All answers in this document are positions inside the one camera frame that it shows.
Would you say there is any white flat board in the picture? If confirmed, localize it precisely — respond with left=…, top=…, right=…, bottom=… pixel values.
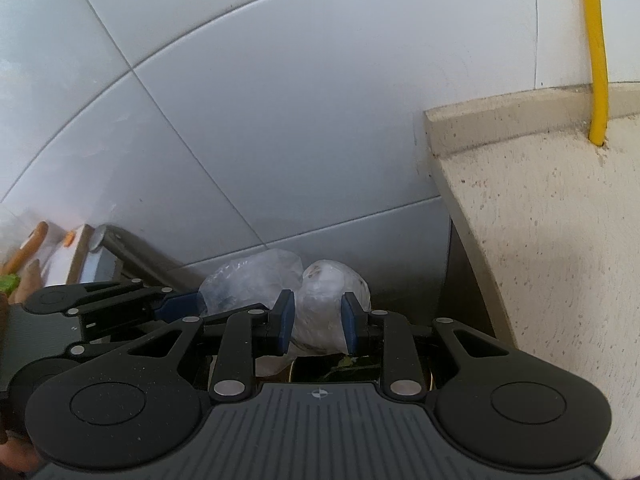
left=37, top=230, right=83, bottom=286

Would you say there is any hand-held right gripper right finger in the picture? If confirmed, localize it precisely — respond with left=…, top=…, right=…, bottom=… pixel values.
left=341, top=291, right=516, bottom=403

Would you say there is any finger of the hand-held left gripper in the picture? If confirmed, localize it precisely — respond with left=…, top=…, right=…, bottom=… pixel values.
left=69, top=310, right=173, bottom=358
left=65, top=280, right=202, bottom=323

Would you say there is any grey metal block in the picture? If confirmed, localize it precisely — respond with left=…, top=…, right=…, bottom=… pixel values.
left=79, top=224, right=126, bottom=286

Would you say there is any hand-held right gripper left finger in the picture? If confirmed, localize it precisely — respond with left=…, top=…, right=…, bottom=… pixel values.
left=120, top=289, right=297, bottom=403

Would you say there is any white plastic bag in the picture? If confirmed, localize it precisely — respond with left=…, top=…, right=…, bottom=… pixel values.
left=291, top=259, right=372, bottom=357

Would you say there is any brown cabinet panel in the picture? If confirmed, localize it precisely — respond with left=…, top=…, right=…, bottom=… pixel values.
left=440, top=215, right=518, bottom=351

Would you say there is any yellow pipe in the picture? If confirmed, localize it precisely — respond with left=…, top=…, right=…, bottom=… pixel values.
left=579, top=0, right=611, bottom=146

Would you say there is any orange stick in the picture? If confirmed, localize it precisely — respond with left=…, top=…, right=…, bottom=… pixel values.
left=2, top=220, right=49, bottom=275

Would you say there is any person's left hand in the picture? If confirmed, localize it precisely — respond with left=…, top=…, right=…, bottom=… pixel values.
left=0, top=437, right=43, bottom=475

